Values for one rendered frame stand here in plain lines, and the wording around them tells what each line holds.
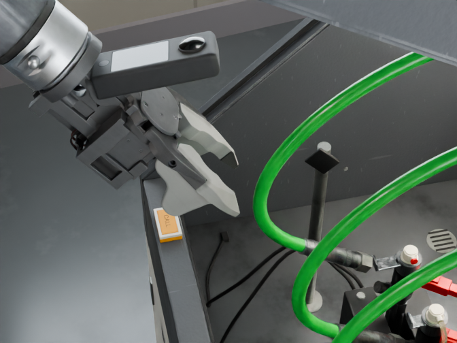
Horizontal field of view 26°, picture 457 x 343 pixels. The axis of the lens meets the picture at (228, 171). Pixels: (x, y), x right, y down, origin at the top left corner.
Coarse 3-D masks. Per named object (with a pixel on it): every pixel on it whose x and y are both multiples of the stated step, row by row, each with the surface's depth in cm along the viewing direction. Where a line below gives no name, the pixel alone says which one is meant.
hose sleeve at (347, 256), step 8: (312, 240) 104; (304, 248) 104; (312, 248) 104; (336, 248) 106; (344, 248) 107; (328, 256) 105; (336, 256) 106; (344, 256) 106; (352, 256) 107; (344, 264) 107; (352, 264) 107
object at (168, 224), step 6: (162, 210) 132; (162, 216) 132; (168, 216) 132; (174, 216) 132; (162, 222) 131; (168, 222) 131; (174, 222) 131; (162, 228) 130; (168, 228) 130; (174, 228) 130; (162, 234) 130; (162, 240) 130; (168, 240) 130
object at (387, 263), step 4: (380, 260) 110; (384, 260) 110; (388, 260) 110; (392, 260) 110; (380, 264) 110; (384, 264) 110; (388, 264) 110; (392, 264) 110; (396, 264) 110; (400, 264) 110; (380, 268) 110; (384, 268) 110; (388, 268) 110
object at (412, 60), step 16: (400, 64) 87; (416, 64) 87; (368, 80) 88; (384, 80) 87; (336, 96) 89; (352, 96) 88; (320, 112) 89; (336, 112) 89; (304, 128) 90; (288, 144) 91; (272, 160) 93; (272, 176) 94; (256, 192) 96; (256, 208) 97; (272, 224) 100; (288, 240) 102; (304, 240) 104
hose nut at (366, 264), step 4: (360, 252) 109; (360, 256) 108; (364, 256) 108; (368, 256) 108; (364, 260) 108; (368, 260) 108; (372, 260) 109; (360, 264) 108; (364, 264) 108; (368, 264) 108; (356, 268) 108; (360, 268) 108; (364, 268) 108; (368, 268) 108; (364, 272) 109
